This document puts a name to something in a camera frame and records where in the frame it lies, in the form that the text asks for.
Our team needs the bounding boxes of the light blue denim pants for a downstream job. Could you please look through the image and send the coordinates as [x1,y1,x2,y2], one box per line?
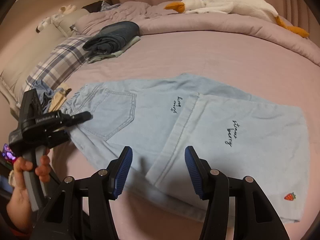
[61,74,310,222]

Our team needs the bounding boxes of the person's left forearm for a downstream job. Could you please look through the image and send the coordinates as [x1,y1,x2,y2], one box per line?
[3,212,33,237]

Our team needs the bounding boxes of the person's left hand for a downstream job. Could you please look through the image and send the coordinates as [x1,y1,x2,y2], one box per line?
[7,148,51,223]

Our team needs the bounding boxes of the beige cloth item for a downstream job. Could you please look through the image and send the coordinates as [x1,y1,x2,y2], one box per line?
[48,83,72,112]

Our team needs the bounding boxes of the crumpled blue garment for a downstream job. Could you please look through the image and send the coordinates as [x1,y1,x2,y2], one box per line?
[33,80,59,113]

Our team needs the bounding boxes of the plaid pillow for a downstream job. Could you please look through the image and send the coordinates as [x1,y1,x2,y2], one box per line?
[18,35,91,105]

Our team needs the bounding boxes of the folded dark denim garment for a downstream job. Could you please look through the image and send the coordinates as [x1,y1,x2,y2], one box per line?
[82,21,140,56]

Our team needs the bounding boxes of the small white plush toy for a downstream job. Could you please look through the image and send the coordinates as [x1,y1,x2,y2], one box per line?
[36,4,77,33]

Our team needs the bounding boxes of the folded pale green garment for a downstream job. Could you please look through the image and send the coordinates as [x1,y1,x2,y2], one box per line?
[87,35,142,65]

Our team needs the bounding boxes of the pink quilted duvet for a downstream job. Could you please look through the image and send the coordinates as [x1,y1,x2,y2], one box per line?
[75,1,319,64]

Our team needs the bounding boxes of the white plush goose toy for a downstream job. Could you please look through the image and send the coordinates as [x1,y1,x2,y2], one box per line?
[164,0,309,38]

